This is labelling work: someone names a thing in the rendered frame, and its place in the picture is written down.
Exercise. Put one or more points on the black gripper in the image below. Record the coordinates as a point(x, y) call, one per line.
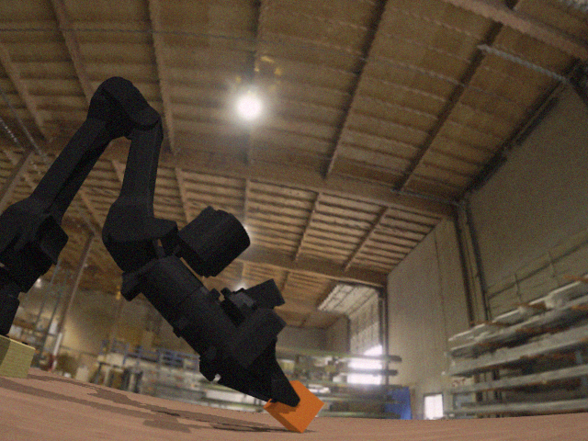
point(242, 352)

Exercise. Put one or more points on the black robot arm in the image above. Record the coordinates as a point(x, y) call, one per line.
point(31, 237)

